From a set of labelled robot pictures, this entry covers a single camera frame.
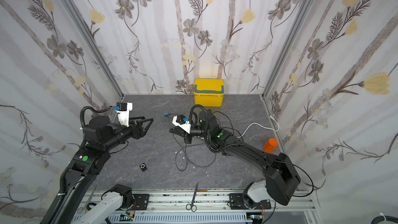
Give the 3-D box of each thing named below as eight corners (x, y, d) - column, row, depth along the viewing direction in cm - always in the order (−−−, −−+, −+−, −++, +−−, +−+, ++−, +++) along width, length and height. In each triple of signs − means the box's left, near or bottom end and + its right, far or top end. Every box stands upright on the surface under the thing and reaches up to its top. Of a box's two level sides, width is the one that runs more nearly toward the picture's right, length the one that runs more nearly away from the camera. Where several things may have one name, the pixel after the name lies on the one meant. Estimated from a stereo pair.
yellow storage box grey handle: (194, 107, 115) (193, 93, 104) (195, 91, 127) (194, 76, 115) (223, 108, 115) (225, 93, 104) (221, 91, 127) (223, 76, 115)
